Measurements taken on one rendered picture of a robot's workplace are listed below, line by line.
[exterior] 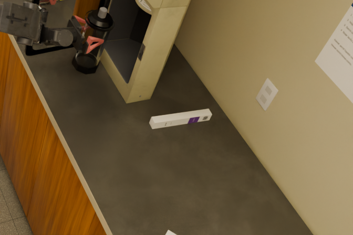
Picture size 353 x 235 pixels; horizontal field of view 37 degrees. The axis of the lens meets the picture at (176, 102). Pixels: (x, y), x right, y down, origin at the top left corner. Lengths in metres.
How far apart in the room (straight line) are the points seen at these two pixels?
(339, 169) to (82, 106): 0.96
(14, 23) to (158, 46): 0.69
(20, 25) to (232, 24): 1.02
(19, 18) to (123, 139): 0.74
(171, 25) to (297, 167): 0.70
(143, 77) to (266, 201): 0.65
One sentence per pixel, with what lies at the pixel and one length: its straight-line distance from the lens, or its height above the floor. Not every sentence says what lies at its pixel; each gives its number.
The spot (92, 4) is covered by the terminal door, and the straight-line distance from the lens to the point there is 2.10.
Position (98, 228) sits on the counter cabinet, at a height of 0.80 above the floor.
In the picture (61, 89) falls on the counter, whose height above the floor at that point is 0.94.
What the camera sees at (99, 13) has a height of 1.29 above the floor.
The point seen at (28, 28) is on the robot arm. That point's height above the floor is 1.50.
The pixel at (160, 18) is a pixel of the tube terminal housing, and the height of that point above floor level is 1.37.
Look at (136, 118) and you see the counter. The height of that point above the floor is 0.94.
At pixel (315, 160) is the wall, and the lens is 1.98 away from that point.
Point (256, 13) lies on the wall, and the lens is 2.08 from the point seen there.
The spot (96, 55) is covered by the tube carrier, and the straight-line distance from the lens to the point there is 1.98.
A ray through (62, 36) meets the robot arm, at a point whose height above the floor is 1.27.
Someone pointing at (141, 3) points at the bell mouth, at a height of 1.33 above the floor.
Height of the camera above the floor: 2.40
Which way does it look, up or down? 42 degrees down
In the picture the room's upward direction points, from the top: 24 degrees clockwise
